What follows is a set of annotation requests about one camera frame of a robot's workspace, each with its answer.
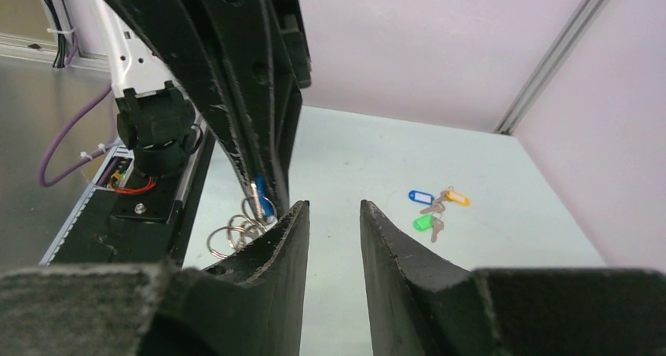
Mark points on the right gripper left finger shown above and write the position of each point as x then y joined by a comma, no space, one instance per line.
250,303

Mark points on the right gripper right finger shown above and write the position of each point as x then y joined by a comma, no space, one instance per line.
422,304

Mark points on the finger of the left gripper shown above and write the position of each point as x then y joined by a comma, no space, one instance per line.
261,61
178,32

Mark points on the red-handled metal key holder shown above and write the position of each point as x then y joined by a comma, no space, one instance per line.
240,230

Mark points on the blue-tagged key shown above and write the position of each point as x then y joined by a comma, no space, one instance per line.
263,207
433,204

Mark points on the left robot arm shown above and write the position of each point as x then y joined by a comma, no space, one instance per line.
155,112

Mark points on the blue-tagged loose key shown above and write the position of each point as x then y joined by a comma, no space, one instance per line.
433,204

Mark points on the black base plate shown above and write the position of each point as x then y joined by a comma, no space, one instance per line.
146,227

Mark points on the left aluminium frame post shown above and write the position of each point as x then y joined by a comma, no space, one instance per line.
555,56

